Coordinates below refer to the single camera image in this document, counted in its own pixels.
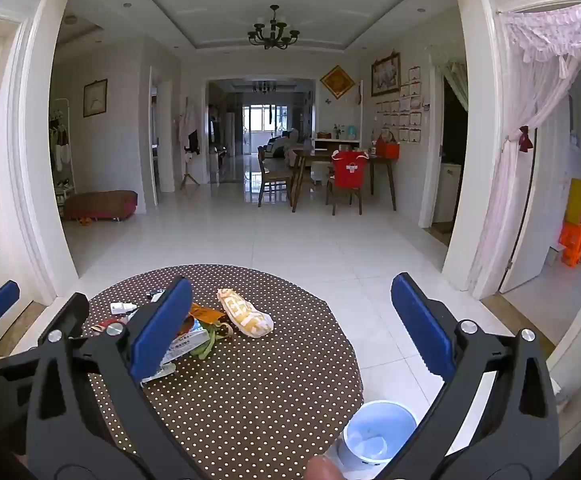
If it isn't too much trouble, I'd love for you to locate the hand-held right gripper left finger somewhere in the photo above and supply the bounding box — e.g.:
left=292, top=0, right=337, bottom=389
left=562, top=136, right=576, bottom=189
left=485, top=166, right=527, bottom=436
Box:
left=25, top=276, right=206, bottom=480

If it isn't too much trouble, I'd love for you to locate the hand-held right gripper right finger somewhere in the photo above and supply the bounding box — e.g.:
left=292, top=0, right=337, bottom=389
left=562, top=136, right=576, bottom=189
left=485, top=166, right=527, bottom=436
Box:
left=385, top=272, right=561, bottom=480

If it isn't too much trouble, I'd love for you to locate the blue white medicine box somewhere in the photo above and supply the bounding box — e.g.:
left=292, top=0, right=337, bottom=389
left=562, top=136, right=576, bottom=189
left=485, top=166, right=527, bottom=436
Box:
left=163, top=317, right=208, bottom=363

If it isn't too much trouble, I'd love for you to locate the orange packet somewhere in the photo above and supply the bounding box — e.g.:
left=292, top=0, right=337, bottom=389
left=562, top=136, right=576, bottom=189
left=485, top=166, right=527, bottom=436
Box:
left=189, top=302, right=226, bottom=328

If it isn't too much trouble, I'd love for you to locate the yellow white snack bag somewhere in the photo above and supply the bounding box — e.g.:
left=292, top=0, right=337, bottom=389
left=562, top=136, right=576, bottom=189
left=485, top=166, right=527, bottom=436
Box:
left=217, top=287, right=274, bottom=339

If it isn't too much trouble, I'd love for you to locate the light blue waste bin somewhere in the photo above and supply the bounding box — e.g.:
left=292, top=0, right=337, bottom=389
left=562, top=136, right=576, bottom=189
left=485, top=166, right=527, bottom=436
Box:
left=337, top=400, right=418, bottom=471

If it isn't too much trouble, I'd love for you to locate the person's right hand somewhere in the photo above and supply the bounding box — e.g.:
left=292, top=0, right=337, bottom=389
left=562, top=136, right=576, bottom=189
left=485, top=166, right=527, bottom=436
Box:
left=307, top=456, right=343, bottom=480

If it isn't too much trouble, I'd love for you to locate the white flat packet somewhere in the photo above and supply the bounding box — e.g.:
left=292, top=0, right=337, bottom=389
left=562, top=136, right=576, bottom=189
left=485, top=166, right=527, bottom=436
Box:
left=140, top=362, right=177, bottom=386

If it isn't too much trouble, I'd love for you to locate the green wrapper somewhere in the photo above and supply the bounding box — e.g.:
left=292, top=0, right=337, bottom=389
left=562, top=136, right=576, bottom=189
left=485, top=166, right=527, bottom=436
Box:
left=198, top=322, right=234, bottom=361

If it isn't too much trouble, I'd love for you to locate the brown ottoman bench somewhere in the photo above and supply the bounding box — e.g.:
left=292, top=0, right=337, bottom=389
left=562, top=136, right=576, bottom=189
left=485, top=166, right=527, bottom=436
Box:
left=63, top=190, right=138, bottom=222

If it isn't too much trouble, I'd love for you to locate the round table brown dotted cloth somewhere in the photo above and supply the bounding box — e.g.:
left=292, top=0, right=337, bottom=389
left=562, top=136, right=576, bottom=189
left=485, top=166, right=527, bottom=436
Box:
left=78, top=264, right=364, bottom=480

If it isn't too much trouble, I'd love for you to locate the wooden dining chair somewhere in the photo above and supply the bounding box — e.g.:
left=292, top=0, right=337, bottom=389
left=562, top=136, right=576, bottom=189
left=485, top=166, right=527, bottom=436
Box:
left=325, top=150, right=371, bottom=216
left=257, top=145, right=293, bottom=208

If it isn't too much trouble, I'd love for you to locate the white clothes rack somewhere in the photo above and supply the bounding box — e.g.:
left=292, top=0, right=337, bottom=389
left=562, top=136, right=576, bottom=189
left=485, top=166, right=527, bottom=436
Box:
left=48, top=97, right=77, bottom=206

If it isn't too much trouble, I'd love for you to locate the red garment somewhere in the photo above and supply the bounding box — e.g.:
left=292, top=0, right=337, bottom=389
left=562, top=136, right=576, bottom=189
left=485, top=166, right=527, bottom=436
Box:
left=331, top=150, right=369, bottom=189

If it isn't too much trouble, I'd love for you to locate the yellow box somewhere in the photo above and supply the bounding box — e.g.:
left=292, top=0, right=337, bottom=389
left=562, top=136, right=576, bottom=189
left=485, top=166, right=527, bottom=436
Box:
left=564, top=178, right=581, bottom=226

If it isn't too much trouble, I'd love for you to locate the wooden dining table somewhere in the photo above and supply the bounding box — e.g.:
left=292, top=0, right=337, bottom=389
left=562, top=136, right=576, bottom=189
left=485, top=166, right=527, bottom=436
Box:
left=291, top=147, right=397, bottom=213

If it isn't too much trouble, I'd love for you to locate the coat stand with white garment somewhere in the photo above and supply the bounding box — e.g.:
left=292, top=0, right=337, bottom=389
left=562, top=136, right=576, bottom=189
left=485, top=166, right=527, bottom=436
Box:
left=173, top=97, right=202, bottom=191

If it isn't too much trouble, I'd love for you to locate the grey sofa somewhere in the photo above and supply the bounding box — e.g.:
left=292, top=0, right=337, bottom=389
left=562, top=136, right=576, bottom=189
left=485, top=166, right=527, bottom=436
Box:
left=258, top=127, right=301, bottom=161

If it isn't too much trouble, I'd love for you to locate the pink sheer curtain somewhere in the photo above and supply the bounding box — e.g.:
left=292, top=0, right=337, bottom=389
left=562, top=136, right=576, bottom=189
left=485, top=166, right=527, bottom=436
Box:
left=475, top=0, right=581, bottom=291

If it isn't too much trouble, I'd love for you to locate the white lace door curtain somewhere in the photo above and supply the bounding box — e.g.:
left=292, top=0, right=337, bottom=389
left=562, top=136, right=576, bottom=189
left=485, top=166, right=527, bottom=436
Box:
left=427, top=45, right=471, bottom=111

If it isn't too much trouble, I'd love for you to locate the large black chandelier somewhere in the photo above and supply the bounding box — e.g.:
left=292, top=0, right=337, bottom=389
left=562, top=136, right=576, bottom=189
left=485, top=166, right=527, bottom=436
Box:
left=248, top=5, right=301, bottom=51

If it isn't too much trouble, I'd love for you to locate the group of wall certificates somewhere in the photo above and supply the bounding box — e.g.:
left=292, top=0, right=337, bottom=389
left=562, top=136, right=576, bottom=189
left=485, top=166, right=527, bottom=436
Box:
left=374, top=65, right=423, bottom=143

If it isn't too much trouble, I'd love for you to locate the small framed wall picture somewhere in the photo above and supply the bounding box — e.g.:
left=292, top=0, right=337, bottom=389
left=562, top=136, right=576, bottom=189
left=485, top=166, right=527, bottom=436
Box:
left=83, top=78, right=108, bottom=118

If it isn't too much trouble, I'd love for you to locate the large framed wall picture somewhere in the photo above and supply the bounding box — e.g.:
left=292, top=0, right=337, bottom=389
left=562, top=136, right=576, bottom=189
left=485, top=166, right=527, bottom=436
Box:
left=370, top=51, right=402, bottom=97

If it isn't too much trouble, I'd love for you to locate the red gold diamond wall decoration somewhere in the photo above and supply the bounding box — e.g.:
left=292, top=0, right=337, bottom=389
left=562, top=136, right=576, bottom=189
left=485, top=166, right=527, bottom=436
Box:
left=319, top=65, right=355, bottom=100

